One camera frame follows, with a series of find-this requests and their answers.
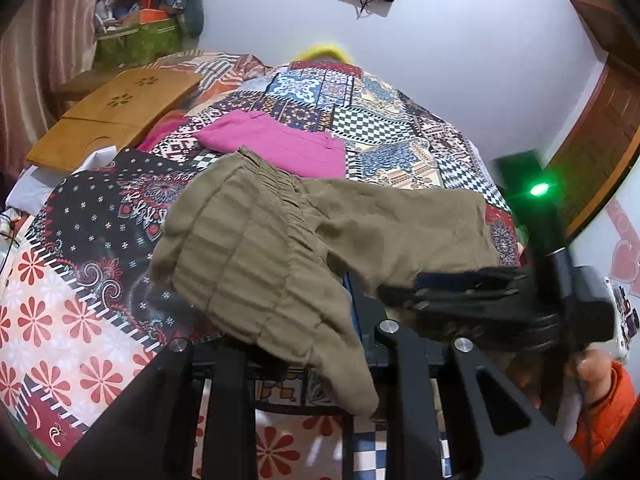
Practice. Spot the brown wooden door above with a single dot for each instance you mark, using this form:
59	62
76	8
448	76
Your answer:
598	153

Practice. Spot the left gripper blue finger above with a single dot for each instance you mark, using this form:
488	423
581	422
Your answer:
367	312

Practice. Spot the patchwork patterned bedspread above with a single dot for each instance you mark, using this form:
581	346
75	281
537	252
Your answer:
81	317

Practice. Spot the green storage basket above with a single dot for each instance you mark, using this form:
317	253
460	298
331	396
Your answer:
137	46

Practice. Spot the wooden lap desk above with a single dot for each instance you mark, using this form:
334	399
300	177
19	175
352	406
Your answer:
120	113

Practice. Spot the olive green pants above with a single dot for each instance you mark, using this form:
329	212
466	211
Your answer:
262	253

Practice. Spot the wooden bedside stool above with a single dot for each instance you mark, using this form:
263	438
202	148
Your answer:
84	84

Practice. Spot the striped red curtain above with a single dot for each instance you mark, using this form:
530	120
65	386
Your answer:
46	44

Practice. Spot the white heart wardrobe door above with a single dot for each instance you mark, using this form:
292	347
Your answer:
610	243

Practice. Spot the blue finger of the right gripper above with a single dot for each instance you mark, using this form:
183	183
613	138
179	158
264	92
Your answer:
500	304
483	279

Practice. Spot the pink folded garment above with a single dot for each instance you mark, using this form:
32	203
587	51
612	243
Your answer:
304	153

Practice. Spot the wooden upper cabinet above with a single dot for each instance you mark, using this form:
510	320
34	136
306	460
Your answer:
609	29

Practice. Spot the person's right hand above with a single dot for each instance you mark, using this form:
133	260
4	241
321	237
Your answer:
592	367

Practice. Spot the orange jacket sleeve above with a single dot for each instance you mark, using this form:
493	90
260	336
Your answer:
605	418

